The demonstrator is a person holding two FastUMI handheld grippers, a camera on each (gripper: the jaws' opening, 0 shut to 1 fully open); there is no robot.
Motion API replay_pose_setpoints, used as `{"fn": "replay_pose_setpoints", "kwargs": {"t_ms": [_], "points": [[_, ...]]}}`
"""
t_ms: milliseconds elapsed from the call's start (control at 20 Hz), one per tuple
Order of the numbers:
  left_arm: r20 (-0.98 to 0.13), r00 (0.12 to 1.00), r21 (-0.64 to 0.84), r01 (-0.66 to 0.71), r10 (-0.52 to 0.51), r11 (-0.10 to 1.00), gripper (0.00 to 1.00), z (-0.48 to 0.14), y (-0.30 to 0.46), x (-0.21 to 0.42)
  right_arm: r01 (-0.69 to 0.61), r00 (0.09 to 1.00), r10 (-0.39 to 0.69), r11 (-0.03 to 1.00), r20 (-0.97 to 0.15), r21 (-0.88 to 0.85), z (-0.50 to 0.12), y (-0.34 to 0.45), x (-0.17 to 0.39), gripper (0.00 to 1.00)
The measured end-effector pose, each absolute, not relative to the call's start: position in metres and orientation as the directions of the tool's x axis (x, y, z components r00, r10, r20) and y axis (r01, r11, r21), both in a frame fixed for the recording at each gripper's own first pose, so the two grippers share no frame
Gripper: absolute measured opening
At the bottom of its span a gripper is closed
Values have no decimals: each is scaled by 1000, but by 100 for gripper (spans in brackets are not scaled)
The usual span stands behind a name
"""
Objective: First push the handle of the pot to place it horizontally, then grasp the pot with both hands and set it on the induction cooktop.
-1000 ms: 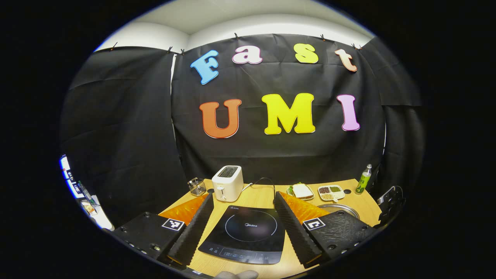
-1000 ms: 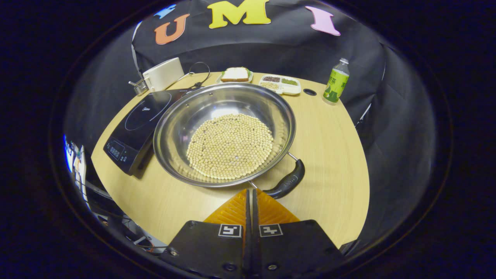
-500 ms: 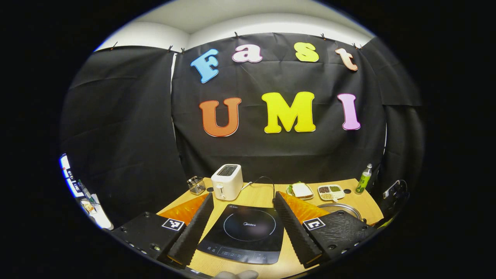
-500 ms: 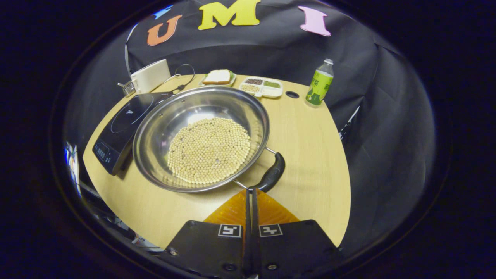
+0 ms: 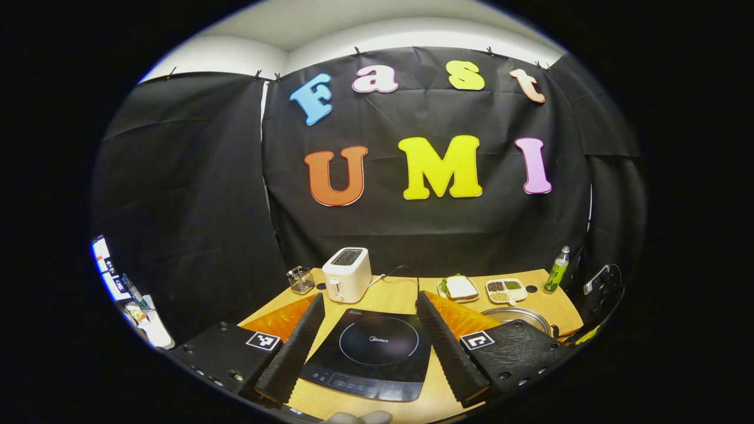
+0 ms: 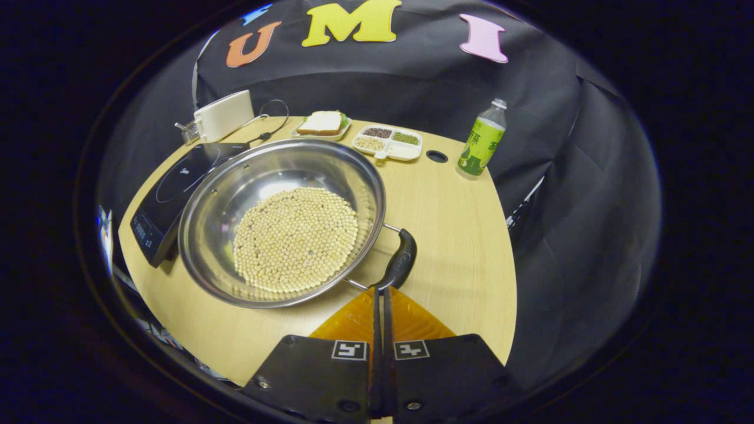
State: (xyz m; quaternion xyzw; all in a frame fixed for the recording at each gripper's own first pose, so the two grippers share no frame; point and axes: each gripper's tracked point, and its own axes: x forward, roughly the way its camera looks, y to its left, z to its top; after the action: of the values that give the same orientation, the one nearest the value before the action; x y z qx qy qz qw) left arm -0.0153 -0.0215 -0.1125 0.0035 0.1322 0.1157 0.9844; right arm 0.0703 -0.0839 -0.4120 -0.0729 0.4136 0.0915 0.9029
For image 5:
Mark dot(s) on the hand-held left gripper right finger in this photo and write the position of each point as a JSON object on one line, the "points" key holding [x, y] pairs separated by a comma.
{"points": [[447, 353]]}

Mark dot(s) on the stainless steel pot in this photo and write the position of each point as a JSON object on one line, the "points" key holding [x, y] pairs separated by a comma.
{"points": [[518, 314]]}

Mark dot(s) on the black induction cooktop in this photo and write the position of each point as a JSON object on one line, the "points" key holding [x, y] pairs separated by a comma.
{"points": [[377, 365]]}

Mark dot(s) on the small dark bean pile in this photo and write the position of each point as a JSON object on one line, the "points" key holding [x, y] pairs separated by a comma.
{"points": [[496, 287]]}

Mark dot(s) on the dark green pen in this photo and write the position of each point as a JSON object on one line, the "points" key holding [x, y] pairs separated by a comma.
{"points": [[134, 291]]}

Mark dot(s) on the pale rectangular sandwich plate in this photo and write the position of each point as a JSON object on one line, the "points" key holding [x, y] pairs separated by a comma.
{"points": [[440, 290]]}

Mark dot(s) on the white side shelf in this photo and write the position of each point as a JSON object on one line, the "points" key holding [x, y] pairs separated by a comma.
{"points": [[156, 333]]}

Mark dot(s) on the small soybean pile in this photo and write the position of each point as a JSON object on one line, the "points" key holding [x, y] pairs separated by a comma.
{"points": [[499, 297]]}

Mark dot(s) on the white divided tray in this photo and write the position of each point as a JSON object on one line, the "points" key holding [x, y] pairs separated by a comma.
{"points": [[517, 293]]}

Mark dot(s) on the white and blue panel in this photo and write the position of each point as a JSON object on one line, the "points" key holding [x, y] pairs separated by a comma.
{"points": [[103, 259]]}

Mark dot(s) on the green label drink bottle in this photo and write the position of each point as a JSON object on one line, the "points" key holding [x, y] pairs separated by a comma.
{"points": [[555, 277]]}

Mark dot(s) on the sandwich with lettuce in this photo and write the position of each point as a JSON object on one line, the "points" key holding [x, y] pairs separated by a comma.
{"points": [[460, 287]]}

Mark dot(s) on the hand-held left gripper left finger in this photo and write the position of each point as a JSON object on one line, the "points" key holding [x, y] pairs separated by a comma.
{"points": [[294, 353]]}

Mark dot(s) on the small orange box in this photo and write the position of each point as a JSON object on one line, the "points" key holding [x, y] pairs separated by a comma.
{"points": [[136, 314]]}

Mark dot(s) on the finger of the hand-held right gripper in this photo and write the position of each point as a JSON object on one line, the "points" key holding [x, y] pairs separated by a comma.
{"points": [[609, 300]]}

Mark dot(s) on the small green bean pile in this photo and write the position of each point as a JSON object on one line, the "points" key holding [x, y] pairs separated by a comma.
{"points": [[513, 285]]}

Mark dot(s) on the white toaster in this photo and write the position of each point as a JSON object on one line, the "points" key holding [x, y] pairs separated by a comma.
{"points": [[347, 282]]}

